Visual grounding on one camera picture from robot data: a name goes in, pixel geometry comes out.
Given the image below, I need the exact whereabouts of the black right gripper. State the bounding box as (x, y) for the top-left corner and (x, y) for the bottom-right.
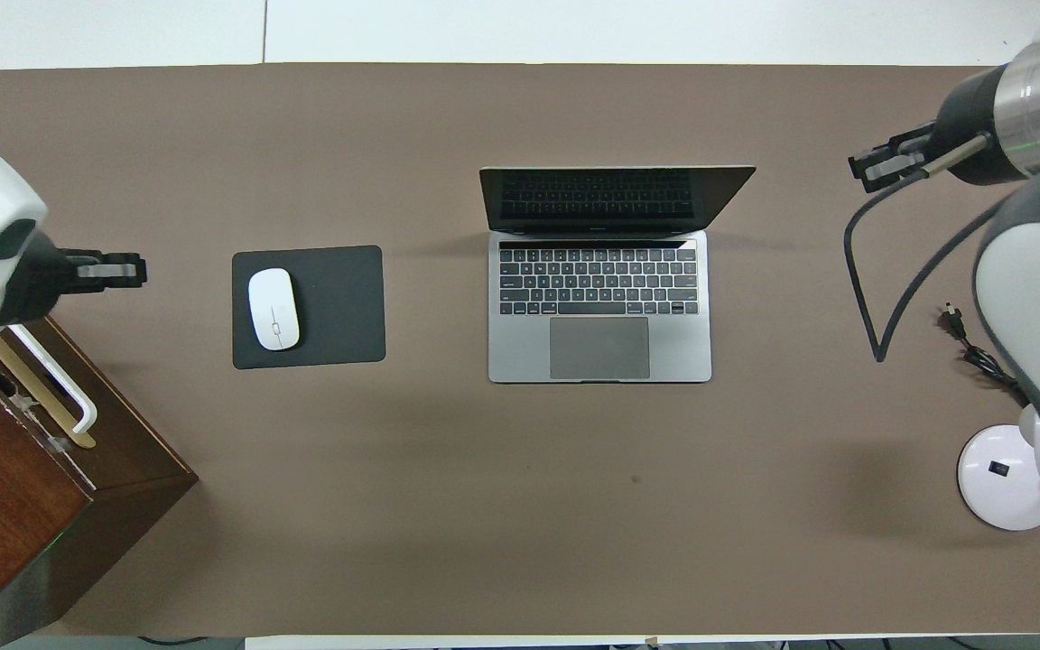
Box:
(849, 68), (1008, 193)

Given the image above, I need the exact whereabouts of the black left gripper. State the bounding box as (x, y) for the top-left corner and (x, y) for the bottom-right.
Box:
(0, 230), (147, 328)

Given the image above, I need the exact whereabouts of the grey silver laptop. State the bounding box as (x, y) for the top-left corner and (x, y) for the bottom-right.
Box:
(478, 165), (757, 385)

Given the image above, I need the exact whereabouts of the white computer mouse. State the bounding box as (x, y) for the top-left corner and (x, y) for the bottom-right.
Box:
(247, 267), (302, 352)

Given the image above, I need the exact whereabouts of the black mouse pad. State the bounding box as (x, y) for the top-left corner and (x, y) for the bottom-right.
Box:
(231, 245), (387, 370)

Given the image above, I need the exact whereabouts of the brown wooden box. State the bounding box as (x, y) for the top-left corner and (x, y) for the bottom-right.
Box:
(0, 316), (199, 646)

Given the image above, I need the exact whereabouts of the white desk lamp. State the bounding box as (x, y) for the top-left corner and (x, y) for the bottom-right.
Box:
(957, 402), (1040, 532)

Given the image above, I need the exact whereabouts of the brown table mat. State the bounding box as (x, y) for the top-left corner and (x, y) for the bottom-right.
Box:
(0, 63), (1040, 637)

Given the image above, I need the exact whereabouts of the white box handle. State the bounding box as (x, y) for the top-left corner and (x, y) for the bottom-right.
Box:
(10, 325), (98, 434)

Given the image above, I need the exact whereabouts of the gold handle plate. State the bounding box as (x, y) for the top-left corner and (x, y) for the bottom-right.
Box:
(0, 332), (97, 450)

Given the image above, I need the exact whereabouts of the black power cord plug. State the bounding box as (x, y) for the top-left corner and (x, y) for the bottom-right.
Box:
(938, 305), (1034, 409)

